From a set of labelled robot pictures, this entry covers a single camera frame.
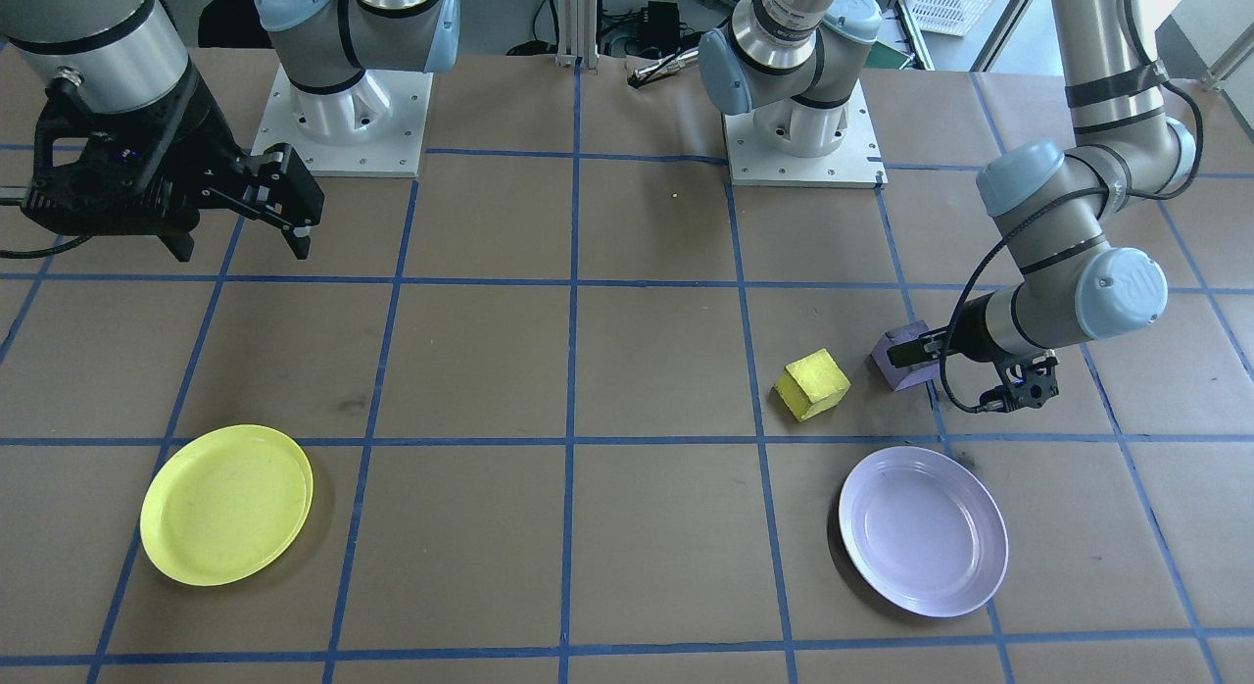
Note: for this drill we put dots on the purple foam block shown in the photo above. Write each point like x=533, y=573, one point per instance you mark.
x=896, y=370

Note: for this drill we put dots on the yellow foam block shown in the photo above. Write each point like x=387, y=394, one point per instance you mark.
x=811, y=382

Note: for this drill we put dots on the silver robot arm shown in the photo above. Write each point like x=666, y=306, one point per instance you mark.
x=1097, y=27
x=382, y=37

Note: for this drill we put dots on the black office chair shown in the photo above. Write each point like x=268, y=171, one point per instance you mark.
x=230, y=18

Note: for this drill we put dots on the lavender round plate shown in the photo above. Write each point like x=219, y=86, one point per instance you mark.
x=921, y=532

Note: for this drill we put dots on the yellow round plate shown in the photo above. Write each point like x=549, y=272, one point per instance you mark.
x=225, y=506

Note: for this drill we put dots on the white plastic basket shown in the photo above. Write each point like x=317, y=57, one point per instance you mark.
x=945, y=3

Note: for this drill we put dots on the silver metal cylinder tool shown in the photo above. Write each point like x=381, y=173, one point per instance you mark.
x=666, y=69

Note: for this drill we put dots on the black power adapter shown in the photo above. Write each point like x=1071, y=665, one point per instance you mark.
x=661, y=25

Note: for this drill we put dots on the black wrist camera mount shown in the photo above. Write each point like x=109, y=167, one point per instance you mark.
x=69, y=209
x=1029, y=385

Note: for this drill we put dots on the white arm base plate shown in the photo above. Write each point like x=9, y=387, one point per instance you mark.
x=392, y=145
x=852, y=160

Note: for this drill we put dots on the metal frame bar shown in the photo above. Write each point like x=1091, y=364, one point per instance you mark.
x=1004, y=23

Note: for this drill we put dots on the aluminium profile post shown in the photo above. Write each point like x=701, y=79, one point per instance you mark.
x=578, y=23

